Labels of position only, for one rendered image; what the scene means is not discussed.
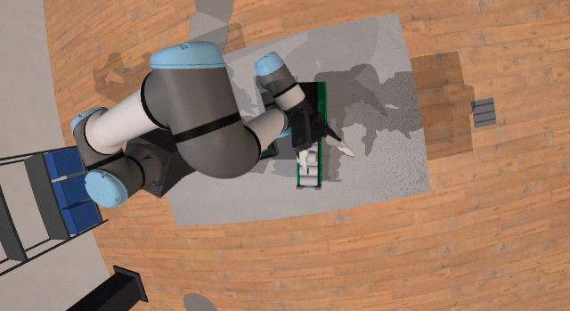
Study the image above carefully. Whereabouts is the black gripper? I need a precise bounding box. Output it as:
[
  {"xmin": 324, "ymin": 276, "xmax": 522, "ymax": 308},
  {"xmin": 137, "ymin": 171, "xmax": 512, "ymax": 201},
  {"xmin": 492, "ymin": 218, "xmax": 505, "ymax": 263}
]
[{"xmin": 284, "ymin": 98, "xmax": 355, "ymax": 176}]

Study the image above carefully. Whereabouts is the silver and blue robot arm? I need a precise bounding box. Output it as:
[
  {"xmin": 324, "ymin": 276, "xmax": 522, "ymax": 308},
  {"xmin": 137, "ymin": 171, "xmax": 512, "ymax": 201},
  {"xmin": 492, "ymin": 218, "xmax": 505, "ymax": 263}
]
[{"xmin": 70, "ymin": 41, "xmax": 312, "ymax": 208}]

